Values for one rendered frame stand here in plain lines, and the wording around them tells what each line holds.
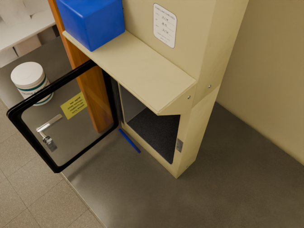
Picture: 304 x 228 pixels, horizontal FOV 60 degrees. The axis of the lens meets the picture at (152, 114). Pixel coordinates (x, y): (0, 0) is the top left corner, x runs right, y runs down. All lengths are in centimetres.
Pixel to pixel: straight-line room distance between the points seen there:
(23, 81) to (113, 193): 58
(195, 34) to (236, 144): 73
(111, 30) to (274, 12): 51
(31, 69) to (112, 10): 72
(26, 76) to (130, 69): 73
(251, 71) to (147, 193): 60
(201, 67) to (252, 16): 47
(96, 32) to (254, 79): 68
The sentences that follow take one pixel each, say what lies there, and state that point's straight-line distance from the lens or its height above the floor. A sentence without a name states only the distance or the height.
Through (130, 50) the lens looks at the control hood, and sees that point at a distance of 60.
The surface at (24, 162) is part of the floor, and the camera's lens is 231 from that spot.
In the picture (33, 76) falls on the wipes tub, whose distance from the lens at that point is 121.
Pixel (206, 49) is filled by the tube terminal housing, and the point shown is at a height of 159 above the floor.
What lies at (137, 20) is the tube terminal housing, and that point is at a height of 156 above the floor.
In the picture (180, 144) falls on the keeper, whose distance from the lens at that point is 79.
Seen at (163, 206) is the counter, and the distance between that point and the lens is 101.
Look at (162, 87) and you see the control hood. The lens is 52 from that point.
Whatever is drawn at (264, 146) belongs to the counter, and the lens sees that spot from 118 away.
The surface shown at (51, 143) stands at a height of 120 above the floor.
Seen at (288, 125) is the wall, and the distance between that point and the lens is 114.
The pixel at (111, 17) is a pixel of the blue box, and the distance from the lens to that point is 59.
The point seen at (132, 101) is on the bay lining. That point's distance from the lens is 99.
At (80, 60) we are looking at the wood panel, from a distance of 83.
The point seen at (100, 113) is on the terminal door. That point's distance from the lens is 94.
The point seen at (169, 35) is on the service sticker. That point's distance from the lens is 54.
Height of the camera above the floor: 191
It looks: 56 degrees down
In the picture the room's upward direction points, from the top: straight up
